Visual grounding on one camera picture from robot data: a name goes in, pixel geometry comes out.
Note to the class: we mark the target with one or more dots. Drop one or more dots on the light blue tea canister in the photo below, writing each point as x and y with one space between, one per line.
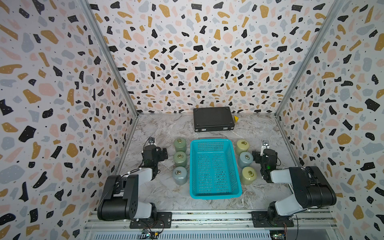
245 159
180 175

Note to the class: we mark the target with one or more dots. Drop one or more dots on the yellow-green tea canister back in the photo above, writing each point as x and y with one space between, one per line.
242 145

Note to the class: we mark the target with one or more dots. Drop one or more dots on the black hard case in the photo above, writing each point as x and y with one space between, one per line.
213 119

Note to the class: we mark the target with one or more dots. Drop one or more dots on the green circuit board left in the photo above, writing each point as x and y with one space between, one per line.
149 235

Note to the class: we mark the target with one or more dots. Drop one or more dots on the light blue tea canister front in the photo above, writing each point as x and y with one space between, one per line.
180 175

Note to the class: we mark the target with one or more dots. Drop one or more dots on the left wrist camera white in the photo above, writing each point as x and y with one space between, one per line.
151 141

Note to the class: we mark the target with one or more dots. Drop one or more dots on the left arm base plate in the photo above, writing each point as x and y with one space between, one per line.
159 220

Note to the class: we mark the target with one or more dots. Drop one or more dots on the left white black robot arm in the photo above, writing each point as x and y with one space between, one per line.
120 196

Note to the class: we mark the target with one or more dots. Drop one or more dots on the green circuit board right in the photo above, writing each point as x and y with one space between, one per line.
277 235

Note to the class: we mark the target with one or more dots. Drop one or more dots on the teal plastic perforated basket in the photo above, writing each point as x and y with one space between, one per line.
214 173

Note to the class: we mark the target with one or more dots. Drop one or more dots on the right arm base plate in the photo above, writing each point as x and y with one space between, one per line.
266 219

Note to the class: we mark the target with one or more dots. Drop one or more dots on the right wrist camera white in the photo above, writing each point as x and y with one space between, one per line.
265 145

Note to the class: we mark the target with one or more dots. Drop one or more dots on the green circuit board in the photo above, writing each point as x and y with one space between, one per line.
277 235
149 235

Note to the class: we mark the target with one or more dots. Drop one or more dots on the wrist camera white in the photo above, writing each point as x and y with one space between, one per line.
265 145
151 141

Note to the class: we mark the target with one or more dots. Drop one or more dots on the aluminium mounting rail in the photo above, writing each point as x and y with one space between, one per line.
222 220

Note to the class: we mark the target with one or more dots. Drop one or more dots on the yellow tea canister front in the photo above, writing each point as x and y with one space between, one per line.
248 176

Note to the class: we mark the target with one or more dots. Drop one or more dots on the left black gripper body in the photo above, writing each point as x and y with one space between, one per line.
159 157

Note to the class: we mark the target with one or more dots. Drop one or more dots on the olive green tea canister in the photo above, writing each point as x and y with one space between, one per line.
180 159

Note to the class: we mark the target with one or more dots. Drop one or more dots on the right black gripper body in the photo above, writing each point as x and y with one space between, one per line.
258 159

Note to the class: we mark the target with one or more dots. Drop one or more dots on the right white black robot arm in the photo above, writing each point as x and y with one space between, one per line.
310 187

